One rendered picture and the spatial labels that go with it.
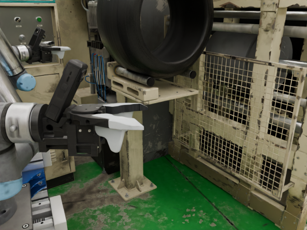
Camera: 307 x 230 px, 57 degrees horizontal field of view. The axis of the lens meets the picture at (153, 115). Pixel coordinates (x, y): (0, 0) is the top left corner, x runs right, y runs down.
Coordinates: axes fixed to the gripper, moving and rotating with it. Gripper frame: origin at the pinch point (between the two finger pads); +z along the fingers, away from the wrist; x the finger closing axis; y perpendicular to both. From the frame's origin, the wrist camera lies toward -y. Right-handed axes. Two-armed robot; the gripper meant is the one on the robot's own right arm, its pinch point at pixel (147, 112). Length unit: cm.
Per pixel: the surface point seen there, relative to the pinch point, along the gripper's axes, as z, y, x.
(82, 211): -48, 92, -114
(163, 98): 4, 13, -94
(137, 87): -9, 8, -91
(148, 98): -3, 12, -89
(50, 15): -66, -32, -133
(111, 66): -26, -2, -113
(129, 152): -18, 57, -130
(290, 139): 65, 30, -79
